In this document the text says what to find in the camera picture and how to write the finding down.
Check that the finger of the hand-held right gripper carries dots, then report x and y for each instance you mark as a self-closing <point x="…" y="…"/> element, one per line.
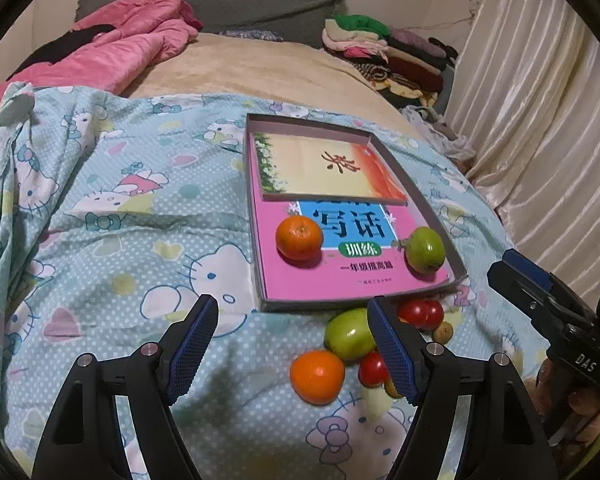
<point x="527" y="264"/>
<point x="505" y="280"/>

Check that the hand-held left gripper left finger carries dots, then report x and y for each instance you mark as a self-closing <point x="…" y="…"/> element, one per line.
<point x="195" y="350"/>

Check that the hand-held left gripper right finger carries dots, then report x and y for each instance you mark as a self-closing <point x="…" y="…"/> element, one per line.
<point x="392" y="355"/>

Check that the red cherry tomato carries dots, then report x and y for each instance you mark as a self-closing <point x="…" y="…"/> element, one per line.
<point x="410" y="311"/>
<point x="435" y="314"/>
<point x="374" y="367"/>

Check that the small brown fruit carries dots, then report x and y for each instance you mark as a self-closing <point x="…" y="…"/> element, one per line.
<point x="442" y="332"/>
<point x="392" y="389"/>

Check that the green round fruit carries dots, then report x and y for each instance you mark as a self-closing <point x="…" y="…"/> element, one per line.
<point x="424" y="249"/>
<point x="347" y="335"/>

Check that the orange mandarin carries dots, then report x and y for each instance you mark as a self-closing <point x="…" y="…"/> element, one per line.
<point x="300" y="238"/>
<point x="317" y="376"/>

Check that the shallow grey cardboard box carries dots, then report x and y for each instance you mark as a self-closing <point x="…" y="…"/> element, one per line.
<point x="254" y="240"/>

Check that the person's right hand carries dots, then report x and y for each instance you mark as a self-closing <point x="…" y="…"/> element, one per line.
<point x="580" y="405"/>

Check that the pink workbook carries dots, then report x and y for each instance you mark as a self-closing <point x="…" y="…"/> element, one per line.
<point x="300" y="280"/>

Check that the cream satin curtain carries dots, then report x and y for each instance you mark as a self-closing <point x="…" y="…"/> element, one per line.
<point x="540" y="110"/>

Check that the white crumpled cloth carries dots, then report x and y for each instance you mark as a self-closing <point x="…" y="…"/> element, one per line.
<point x="440" y="130"/>

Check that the blue cartoon printed blanket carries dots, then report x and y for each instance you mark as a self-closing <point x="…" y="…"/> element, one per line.
<point x="105" y="210"/>

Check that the floral cover book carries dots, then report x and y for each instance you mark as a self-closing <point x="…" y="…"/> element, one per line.
<point x="300" y="160"/>

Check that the stack of folded clothes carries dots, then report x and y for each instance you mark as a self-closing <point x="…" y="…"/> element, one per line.
<point x="410" y="60"/>

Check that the beige bed sheet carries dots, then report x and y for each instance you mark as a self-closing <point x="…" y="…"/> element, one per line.
<point x="280" y="70"/>

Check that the pink quilt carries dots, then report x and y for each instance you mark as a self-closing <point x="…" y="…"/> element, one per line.
<point x="130" y="50"/>

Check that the dark patterned pillow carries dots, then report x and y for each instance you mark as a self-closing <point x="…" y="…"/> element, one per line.
<point x="250" y="35"/>

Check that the black garment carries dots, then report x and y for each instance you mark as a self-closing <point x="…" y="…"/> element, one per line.
<point x="55" y="52"/>

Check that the grey quilted headboard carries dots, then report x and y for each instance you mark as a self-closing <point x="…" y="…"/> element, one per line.
<point x="260" y="0"/>

